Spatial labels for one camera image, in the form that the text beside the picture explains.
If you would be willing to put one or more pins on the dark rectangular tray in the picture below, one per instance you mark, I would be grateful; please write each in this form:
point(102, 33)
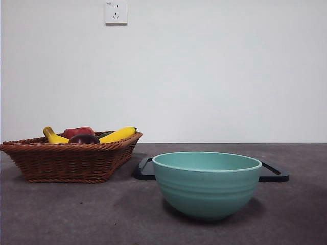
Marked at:
point(274, 176)

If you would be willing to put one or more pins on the brown wicker basket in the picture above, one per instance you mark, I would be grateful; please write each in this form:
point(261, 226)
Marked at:
point(66, 163)

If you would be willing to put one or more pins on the yellow banana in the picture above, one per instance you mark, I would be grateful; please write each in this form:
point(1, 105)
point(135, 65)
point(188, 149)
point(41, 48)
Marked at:
point(117, 134)

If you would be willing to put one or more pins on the dark purple plum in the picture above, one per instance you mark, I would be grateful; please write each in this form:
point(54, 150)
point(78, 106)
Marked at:
point(84, 139)

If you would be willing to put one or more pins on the white wall power socket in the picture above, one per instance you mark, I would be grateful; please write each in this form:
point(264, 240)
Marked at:
point(116, 12)

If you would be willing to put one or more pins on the green vegetable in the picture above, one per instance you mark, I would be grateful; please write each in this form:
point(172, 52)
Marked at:
point(104, 134)

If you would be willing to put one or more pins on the red apple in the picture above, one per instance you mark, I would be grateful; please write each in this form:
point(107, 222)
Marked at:
point(76, 131)

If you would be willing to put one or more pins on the teal ribbed bowl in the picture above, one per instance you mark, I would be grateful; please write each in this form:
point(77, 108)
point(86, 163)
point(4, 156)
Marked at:
point(207, 194)

